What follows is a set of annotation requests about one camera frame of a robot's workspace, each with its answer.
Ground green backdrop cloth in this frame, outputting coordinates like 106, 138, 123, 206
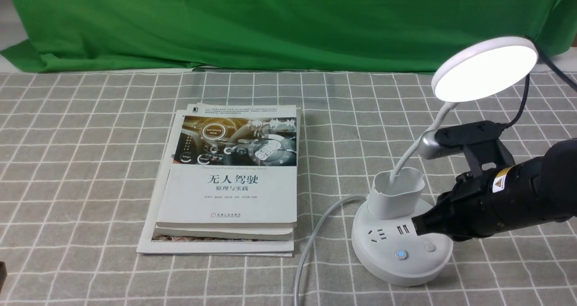
1, 0, 576, 73

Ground middle book in stack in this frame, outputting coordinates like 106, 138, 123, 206
151, 223, 295, 242

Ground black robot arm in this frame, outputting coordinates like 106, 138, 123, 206
412, 138, 577, 242

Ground white self-driving textbook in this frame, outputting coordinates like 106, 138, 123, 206
156, 104, 301, 228

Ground white lamp power cable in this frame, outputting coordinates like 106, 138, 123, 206
293, 194, 368, 306

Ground white desk lamp with sockets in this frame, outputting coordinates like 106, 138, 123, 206
352, 37, 539, 286

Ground black camera cable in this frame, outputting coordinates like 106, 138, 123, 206
496, 37, 577, 129

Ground grey checked tablecloth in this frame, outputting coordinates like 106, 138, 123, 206
0, 72, 576, 306

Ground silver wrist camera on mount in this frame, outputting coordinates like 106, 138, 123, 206
417, 120, 515, 178

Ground large white bottom book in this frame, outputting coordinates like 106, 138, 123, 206
137, 112, 294, 256

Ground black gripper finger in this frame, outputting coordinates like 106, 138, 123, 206
412, 193, 455, 240

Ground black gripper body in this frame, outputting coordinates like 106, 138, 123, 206
444, 157, 548, 242

